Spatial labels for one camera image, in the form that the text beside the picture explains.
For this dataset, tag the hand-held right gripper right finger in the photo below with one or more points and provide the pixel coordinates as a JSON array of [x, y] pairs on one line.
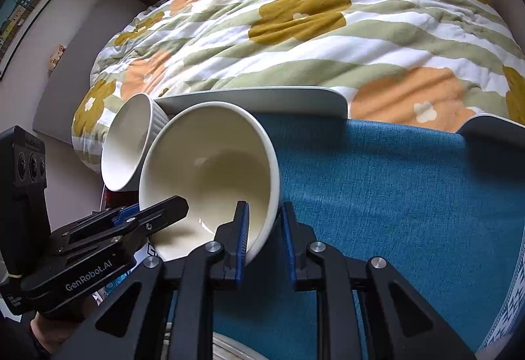
[[288, 239]]

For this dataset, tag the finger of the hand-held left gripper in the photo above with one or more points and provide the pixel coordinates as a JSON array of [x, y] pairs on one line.
[[164, 209], [125, 215]]

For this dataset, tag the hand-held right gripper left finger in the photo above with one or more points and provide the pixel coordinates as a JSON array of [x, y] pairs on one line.
[[243, 239]]

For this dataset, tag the cream bowl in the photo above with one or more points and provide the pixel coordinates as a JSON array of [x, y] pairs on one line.
[[213, 163]]

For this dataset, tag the person's left hand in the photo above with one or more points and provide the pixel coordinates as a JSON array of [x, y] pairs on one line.
[[53, 333]]

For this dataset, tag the white ribbed bowl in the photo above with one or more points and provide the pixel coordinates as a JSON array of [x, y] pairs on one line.
[[123, 142]]

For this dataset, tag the blue table cloth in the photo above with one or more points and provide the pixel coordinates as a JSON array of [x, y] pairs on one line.
[[389, 220]]

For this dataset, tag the white plate with dark rim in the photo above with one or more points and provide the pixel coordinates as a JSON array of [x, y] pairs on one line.
[[236, 347]]

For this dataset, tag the grey headboard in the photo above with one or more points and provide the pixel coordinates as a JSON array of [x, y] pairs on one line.
[[82, 56]]

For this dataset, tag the small figurine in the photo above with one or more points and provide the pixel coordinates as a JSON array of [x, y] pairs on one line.
[[56, 58]]

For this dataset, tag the floral striped blanket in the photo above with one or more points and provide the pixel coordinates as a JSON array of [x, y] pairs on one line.
[[328, 36]]

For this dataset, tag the framed wall poster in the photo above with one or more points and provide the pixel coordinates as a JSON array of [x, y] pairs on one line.
[[24, 11]]

